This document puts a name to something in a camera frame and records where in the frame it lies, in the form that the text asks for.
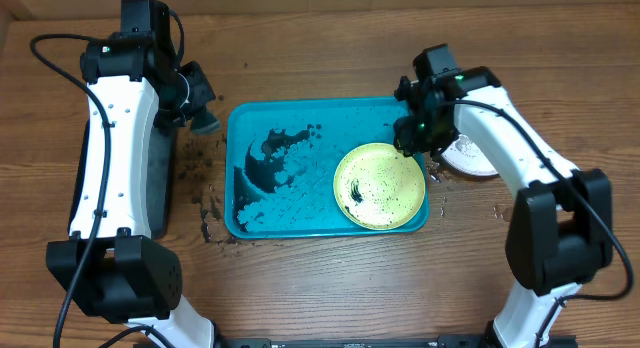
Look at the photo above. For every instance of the dark green sponge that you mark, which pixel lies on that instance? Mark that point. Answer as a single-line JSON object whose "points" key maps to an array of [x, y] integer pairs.
{"points": [[204, 122]]}

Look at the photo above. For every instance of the black water tray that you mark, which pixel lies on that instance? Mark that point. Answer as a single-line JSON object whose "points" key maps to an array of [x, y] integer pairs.
{"points": [[159, 178]]}

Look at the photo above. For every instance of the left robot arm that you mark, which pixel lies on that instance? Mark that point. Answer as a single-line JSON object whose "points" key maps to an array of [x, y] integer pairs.
{"points": [[112, 264]]}

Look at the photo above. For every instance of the white speckled plate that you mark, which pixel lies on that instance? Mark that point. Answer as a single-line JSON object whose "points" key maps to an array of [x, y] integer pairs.
{"points": [[464, 156]]}

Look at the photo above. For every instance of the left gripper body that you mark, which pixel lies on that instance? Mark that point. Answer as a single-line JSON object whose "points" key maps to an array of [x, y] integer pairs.
{"points": [[191, 93]]}

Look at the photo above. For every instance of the teal plastic tray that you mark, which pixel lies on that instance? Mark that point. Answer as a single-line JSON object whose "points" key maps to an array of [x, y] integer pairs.
{"points": [[281, 159]]}

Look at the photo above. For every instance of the yellow-green rimmed plate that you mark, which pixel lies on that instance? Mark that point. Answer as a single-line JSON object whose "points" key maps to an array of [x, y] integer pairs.
{"points": [[378, 188]]}

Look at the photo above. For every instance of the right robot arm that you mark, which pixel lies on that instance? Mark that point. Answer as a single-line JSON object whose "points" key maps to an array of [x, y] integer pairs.
{"points": [[560, 232]]}

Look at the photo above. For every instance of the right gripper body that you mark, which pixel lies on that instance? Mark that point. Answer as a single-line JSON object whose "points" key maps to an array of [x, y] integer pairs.
{"points": [[429, 134]]}

